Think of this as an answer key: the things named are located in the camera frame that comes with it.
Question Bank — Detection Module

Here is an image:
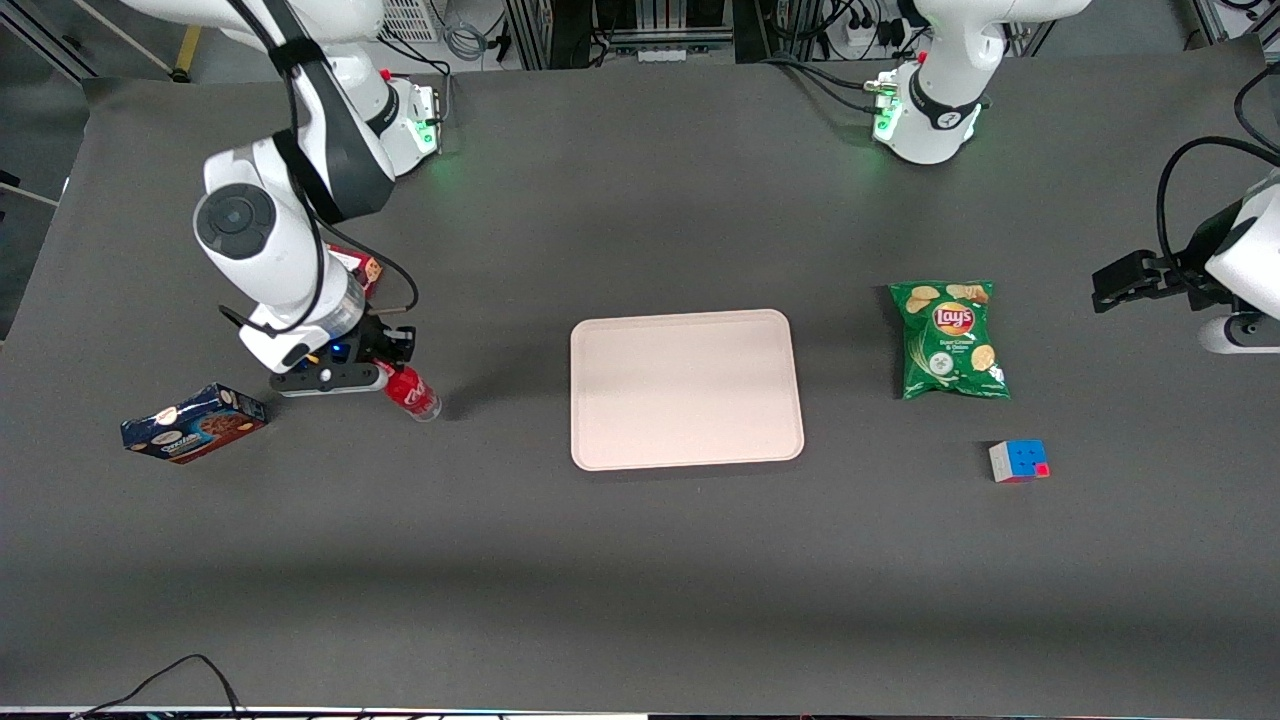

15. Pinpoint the thin black table-edge cable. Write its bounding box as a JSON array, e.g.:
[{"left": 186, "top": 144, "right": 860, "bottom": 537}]
[{"left": 70, "top": 654, "right": 246, "bottom": 720}]

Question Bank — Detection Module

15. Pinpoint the white vented box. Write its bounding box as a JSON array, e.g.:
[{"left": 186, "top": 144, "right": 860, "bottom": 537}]
[{"left": 380, "top": 0, "right": 443, "bottom": 43}]

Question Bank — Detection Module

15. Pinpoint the blue chocolate cookie box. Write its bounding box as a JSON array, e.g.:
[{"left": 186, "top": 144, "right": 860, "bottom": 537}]
[{"left": 121, "top": 383, "right": 269, "bottom": 465}]

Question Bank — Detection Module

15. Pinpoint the grey coiled cable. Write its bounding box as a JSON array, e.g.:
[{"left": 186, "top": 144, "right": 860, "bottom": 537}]
[{"left": 440, "top": 12, "right": 493, "bottom": 63}]

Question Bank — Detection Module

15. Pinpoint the black cable bundle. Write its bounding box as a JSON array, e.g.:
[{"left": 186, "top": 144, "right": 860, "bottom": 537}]
[{"left": 760, "top": 50, "right": 901, "bottom": 116}]

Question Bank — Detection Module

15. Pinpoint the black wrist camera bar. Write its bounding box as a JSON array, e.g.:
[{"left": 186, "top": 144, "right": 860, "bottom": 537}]
[{"left": 270, "top": 362, "right": 389, "bottom": 399}]

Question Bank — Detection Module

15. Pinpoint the white power strip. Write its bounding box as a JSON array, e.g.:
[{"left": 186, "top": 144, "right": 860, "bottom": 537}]
[{"left": 845, "top": 18, "right": 909, "bottom": 53}]

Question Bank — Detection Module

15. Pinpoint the green Lay's chips bag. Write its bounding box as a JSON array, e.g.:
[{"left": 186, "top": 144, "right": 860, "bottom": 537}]
[{"left": 889, "top": 280, "right": 1011, "bottom": 402}]

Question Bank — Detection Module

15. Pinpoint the yellow pole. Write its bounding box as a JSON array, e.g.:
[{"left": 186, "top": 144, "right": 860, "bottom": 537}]
[{"left": 170, "top": 25, "right": 203, "bottom": 83}]

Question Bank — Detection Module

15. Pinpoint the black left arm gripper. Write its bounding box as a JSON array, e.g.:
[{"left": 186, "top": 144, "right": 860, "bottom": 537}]
[{"left": 1092, "top": 225, "right": 1241, "bottom": 314}]

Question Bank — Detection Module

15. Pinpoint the red Coca-Cola bottle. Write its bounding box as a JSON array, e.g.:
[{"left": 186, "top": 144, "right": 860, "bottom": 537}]
[{"left": 383, "top": 364, "right": 442, "bottom": 423}]

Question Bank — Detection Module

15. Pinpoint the black cable along right arm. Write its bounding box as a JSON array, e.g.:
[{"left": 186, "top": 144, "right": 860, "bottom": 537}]
[{"left": 228, "top": 0, "right": 421, "bottom": 336}]

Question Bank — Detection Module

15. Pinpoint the colourful Rubik's cube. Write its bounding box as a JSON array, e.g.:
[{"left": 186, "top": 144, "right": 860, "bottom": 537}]
[{"left": 988, "top": 439, "right": 1051, "bottom": 484}]

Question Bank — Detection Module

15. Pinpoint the black curved cable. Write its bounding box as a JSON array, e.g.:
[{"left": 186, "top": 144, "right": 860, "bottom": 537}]
[{"left": 1232, "top": 60, "right": 1280, "bottom": 156}]

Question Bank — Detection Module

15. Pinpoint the white rectangular tray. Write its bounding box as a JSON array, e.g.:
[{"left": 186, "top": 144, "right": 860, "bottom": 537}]
[{"left": 570, "top": 309, "right": 806, "bottom": 472}]

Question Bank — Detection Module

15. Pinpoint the red tartan Walkers box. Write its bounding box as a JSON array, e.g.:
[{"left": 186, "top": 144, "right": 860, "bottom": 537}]
[{"left": 328, "top": 243, "right": 384, "bottom": 299}]

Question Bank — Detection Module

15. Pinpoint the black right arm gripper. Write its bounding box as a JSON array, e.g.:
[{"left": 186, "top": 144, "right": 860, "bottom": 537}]
[{"left": 322, "top": 312, "right": 417, "bottom": 369}]

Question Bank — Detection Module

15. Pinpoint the black looped cable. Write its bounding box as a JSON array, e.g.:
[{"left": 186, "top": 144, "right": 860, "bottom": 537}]
[{"left": 1156, "top": 135, "right": 1280, "bottom": 286}]

